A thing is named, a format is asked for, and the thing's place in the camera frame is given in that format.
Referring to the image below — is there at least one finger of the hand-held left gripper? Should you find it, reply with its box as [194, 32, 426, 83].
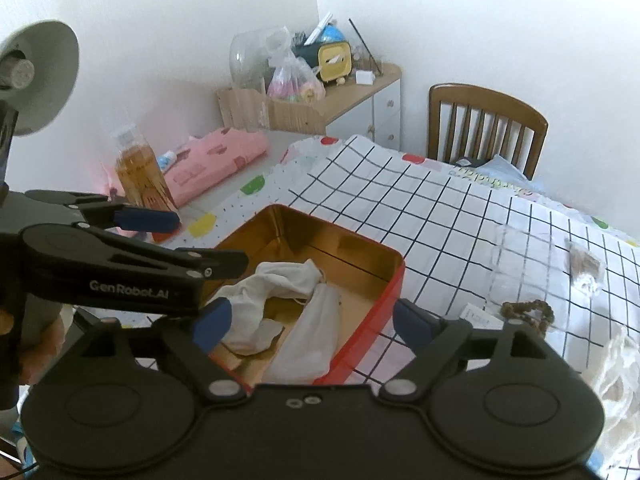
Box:
[25, 190, 181, 234]
[95, 230, 249, 282]

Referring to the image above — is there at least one white paper roll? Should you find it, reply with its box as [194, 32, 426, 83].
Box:
[303, 12, 333, 46]

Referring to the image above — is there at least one brown bead bracelet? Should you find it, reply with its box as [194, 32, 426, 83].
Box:
[500, 299, 556, 333]

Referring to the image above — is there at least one bag of cotton swabs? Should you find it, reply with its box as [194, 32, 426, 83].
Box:
[564, 239, 605, 292]

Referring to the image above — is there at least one grey desk lamp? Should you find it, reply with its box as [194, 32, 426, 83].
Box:
[0, 20, 81, 137]

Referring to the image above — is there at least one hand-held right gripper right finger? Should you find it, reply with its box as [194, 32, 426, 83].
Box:
[378, 298, 546, 403]

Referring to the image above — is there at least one red tin box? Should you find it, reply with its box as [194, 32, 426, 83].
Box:
[200, 203, 407, 392]

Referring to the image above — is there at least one yellow tissue box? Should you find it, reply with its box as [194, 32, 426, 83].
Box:
[317, 40, 354, 87]

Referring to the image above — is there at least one amber liquid bottle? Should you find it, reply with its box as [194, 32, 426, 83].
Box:
[114, 124, 180, 212]

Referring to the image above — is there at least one brown wooden chair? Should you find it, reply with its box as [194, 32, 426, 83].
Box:
[427, 83, 549, 180]

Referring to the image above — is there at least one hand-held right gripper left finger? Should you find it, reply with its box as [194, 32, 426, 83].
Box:
[85, 297, 249, 403]

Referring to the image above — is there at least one white black-checked cloth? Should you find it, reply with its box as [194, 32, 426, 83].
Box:
[280, 134, 640, 480]

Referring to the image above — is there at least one white paper card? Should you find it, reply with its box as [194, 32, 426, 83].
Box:
[457, 302, 505, 332]

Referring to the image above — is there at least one plastic bag of colourful things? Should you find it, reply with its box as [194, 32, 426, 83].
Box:
[266, 30, 327, 106]

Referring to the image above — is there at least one white face mask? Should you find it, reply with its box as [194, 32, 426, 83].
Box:
[261, 282, 345, 386]

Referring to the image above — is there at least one person's left hand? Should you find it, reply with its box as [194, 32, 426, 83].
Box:
[19, 319, 67, 387]

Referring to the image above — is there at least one wooden storage box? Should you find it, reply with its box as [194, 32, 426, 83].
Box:
[217, 86, 327, 134]

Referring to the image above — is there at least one dark green container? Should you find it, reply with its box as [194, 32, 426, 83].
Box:
[292, 42, 326, 68]

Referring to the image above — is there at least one white cabinet with wooden top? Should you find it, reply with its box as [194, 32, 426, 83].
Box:
[217, 62, 403, 151]

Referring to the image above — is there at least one crumpled clear plastic bag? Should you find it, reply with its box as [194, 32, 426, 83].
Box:
[592, 322, 640, 466]

